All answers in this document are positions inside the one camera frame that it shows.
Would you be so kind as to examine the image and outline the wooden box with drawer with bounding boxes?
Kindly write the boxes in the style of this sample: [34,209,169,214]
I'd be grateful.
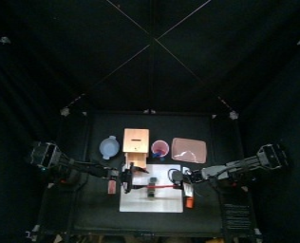
[122,127,151,169]

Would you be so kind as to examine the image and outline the black printed label panel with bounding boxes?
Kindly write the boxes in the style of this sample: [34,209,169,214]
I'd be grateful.
[224,202,252,236]

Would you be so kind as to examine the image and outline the red rectangular block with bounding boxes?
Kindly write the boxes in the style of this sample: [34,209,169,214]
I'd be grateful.
[108,178,117,195]

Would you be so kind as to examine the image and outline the pink rectangular plate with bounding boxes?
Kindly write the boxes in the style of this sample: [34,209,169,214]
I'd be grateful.
[171,137,209,164]

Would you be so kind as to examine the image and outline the red toy knife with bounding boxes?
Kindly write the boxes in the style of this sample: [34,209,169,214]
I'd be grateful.
[144,184,179,190]

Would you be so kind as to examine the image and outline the pink plastic cup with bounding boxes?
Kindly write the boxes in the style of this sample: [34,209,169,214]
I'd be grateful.
[151,140,171,159]

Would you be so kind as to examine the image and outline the thin light cord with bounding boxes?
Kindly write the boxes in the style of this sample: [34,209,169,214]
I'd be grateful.
[105,0,237,112]
[66,0,213,106]

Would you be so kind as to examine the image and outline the orange cylindrical toy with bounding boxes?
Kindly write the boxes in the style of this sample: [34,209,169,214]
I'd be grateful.
[184,182,196,209]

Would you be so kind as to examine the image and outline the light blue bowl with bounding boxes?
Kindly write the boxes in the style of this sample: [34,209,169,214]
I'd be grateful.
[98,135,121,160]

